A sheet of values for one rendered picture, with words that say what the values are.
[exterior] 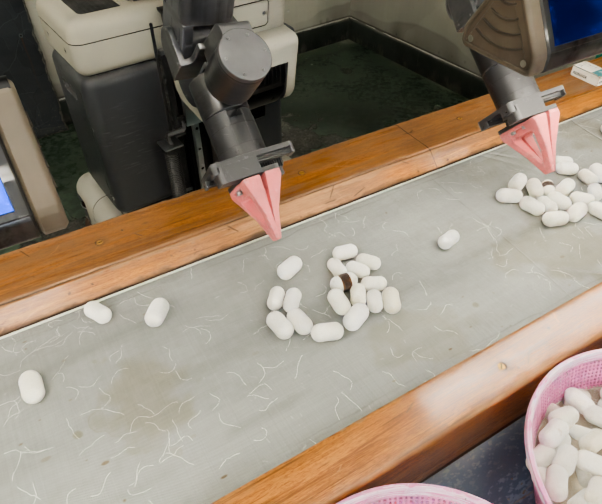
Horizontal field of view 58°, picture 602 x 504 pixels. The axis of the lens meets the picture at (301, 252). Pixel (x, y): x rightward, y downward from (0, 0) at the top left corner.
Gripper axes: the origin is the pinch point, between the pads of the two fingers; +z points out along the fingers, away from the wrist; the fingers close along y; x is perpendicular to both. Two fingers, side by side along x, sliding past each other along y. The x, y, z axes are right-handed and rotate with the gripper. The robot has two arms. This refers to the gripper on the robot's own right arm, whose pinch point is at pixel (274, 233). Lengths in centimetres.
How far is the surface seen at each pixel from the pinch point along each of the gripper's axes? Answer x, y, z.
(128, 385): 2.3, -20.8, 9.4
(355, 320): -3.6, 3.6, 12.7
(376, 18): 171, 164, -101
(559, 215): -3.4, 38.3, 11.8
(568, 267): -6.0, 33.2, 18.0
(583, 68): 11, 74, -9
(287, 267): 3.7, 1.2, 4.2
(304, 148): 142, 80, -40
